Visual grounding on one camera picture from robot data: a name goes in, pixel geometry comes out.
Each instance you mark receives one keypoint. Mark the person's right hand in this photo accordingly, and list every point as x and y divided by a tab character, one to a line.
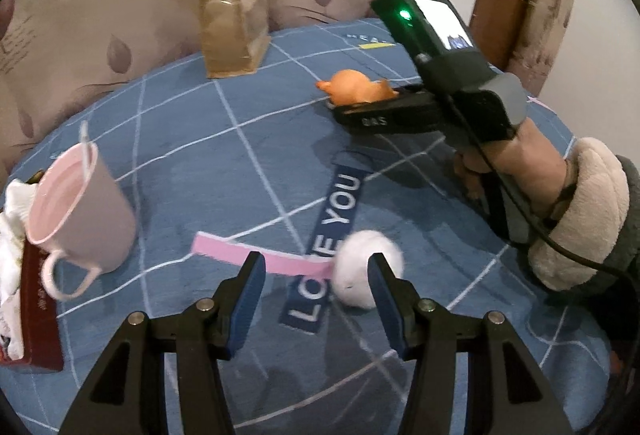
530	165

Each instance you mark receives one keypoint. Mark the white sock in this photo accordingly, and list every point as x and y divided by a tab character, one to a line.
17	205

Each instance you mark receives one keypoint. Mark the pink ribbon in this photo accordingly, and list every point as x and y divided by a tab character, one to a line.
225	247

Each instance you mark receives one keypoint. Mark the brown paper food bag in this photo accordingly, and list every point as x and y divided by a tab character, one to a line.
232	30

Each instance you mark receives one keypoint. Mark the person's right forearm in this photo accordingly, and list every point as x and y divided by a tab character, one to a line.
590	215

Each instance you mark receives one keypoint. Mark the orange rubber toy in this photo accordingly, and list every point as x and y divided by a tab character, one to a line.
350	87

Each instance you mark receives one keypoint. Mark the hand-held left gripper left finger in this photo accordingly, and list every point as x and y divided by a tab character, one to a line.
247	310

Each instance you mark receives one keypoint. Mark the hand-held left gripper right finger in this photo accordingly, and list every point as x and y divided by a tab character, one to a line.
392	315

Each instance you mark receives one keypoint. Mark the beige leaf print curtain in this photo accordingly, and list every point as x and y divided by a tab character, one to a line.
125	15

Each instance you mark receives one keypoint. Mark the pink ceramic mug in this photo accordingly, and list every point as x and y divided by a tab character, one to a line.
95	215

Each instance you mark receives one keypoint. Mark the blue ribbon with white letters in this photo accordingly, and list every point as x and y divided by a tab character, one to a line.
345	200

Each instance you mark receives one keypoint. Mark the white ceramic spoon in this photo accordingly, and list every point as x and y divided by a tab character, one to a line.
86	150

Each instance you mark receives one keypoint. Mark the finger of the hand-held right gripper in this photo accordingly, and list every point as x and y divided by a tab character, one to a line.
340	107

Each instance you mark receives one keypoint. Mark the red metal tin box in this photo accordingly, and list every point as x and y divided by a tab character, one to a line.
35	305

